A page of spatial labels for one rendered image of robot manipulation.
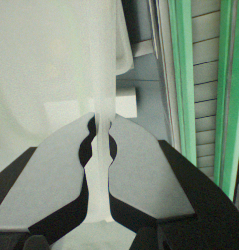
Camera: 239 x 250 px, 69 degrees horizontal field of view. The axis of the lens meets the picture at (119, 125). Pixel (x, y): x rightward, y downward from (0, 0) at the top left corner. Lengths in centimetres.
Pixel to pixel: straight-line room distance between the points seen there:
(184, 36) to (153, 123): 34
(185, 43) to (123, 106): 24
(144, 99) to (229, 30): 26
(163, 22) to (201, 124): 22
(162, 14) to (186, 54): 10
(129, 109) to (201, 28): 23
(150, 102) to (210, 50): 22
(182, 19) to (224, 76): 14
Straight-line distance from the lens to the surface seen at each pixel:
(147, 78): 48
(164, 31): 34
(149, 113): 53
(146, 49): 46
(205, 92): 38
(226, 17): 33
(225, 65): 35
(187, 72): 27
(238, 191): 78
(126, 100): 44
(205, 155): 48
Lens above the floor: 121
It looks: 58 degrees down
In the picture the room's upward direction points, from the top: 174 degrees counter-clockwise
